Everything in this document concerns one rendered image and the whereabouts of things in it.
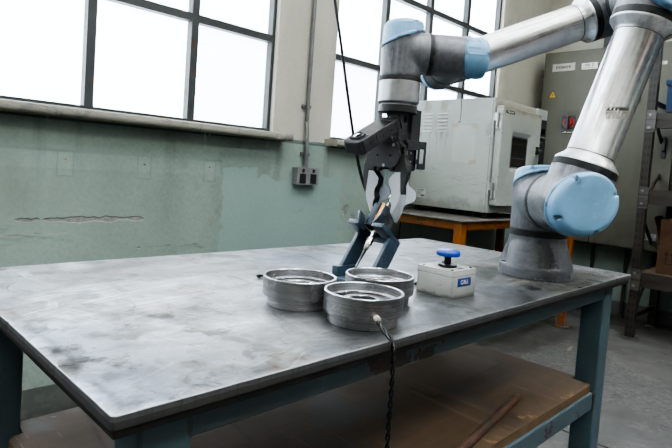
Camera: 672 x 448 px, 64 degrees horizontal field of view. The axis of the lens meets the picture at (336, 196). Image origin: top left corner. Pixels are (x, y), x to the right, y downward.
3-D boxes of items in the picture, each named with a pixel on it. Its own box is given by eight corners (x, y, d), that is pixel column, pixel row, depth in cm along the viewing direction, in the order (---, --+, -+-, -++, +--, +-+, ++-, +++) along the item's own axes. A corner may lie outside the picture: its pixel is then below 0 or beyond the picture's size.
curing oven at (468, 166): (497, 220, 285) (508, 96, 281) (405, 208, 328) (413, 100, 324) (548, 218, 328) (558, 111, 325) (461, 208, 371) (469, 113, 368)
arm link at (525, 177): (554, 227, 122) (559, 167, 121) (583, 235, 108) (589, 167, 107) (501, 224, 121) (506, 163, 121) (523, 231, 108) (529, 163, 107)
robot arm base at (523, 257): (517, 265, 127) (521, 223, 126) (584, 278, 116) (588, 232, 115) (484, 271, 116) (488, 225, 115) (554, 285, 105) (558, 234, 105)
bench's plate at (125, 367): (110, 443, 41) (111, 417, 41) (-50, 283, 83) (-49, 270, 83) (630, 283, 125) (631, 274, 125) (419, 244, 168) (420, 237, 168)
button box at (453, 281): (451, 299, 87) (454, 269, 87) (416, 290, 92) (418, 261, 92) (478, 293, 93) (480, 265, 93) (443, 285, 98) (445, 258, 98)
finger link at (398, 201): (423, 221, 100) (419, 171, 101) (403, 222, 96) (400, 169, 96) (409, 222, 102) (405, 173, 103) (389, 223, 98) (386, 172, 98)
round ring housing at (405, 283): (401, 313, 76) (404, 284, 76) (333, 301, 80) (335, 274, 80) (419, 298, 86) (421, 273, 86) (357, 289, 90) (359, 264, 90)
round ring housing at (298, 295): (285, 317, 71) (287, 286, 70) (248, 298, 79) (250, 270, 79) (349, 309, 77) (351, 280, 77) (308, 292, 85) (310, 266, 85)
